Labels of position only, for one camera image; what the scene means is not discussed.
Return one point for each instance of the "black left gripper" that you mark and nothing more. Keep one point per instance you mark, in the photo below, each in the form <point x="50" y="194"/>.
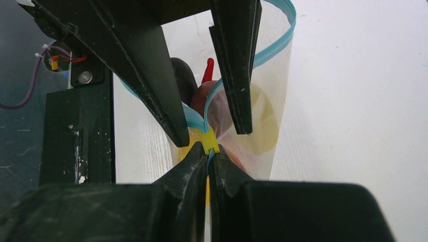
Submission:
<point x="127" y="36"/>

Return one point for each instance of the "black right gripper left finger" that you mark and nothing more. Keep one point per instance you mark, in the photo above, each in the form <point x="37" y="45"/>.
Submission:
<point x="170" y="209"/>

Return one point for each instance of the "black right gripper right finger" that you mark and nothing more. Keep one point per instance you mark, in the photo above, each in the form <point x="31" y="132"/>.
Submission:
<point x="245" y="209"/>

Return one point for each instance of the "red chili pepper toy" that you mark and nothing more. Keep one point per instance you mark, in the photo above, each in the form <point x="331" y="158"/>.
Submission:
<point x="208" y="73"/>

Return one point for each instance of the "dark purple eggplant toy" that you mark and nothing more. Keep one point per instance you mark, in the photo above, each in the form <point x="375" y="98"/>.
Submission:
<point x="185" y="80"/>

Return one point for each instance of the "dark red plum toy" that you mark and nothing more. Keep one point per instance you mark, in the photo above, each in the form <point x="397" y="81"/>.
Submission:
<point x="218" y="116"/>

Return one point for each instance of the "yellow bell pepper toy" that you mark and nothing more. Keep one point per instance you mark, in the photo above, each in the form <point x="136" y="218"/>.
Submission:
<point x="194" y="137"/>

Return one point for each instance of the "yellow star fruit toy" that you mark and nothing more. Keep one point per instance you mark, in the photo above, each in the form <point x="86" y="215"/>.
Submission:
<point x="265" y="132"/>

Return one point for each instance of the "clear zip top bag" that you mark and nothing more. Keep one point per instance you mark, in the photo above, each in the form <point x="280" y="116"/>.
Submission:
<point x="144" y="152"/>

